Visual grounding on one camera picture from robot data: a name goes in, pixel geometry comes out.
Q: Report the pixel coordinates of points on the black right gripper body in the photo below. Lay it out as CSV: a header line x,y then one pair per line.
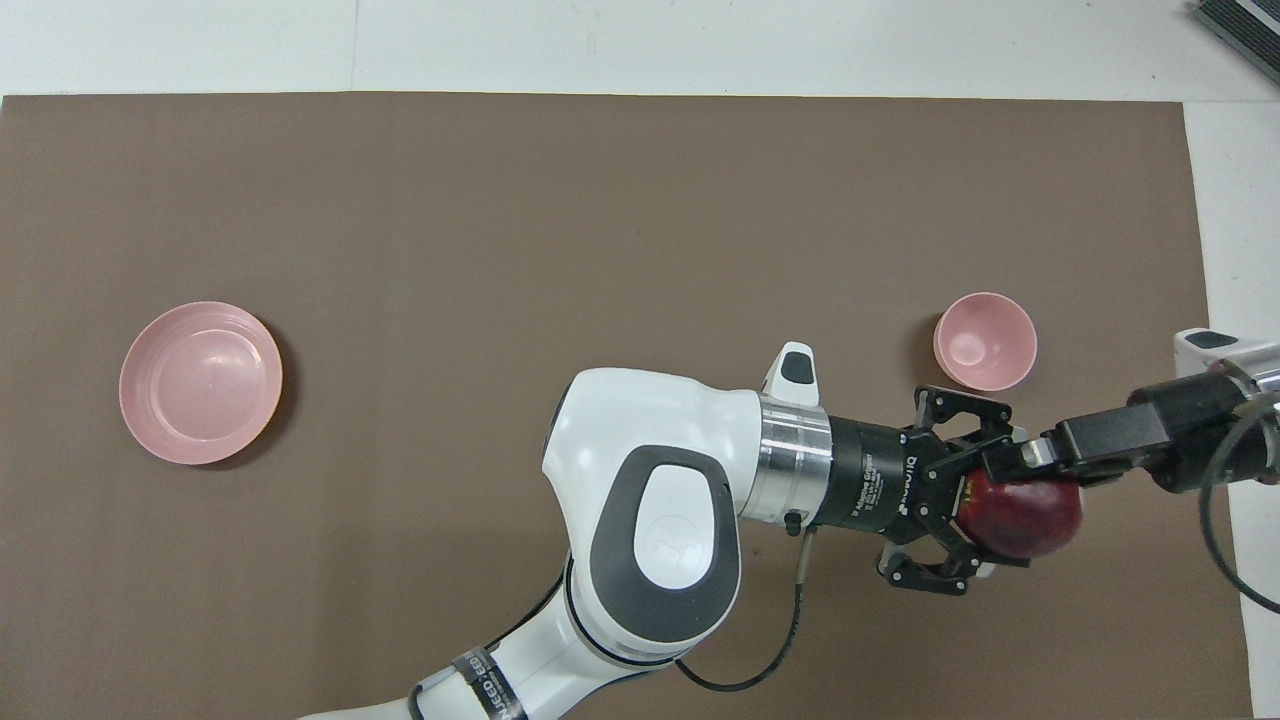
x,y
1210,430

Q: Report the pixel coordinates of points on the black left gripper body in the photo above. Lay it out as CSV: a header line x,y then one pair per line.
x,y
870,475

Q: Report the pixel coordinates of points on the dark red apple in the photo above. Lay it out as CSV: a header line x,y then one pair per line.
x,y
1030,520

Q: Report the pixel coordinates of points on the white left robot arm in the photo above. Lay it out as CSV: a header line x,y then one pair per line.
x,y
650,430

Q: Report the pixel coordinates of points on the pink bowl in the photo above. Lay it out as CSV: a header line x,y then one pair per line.
x,y
985,340

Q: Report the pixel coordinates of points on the pink plate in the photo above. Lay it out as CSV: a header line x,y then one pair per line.
x,y
200,385

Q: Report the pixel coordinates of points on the grey ribbed device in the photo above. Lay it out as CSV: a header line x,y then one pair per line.
x,y
1250,25

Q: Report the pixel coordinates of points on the brown table mat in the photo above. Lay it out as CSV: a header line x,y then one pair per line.
x,y
400,250

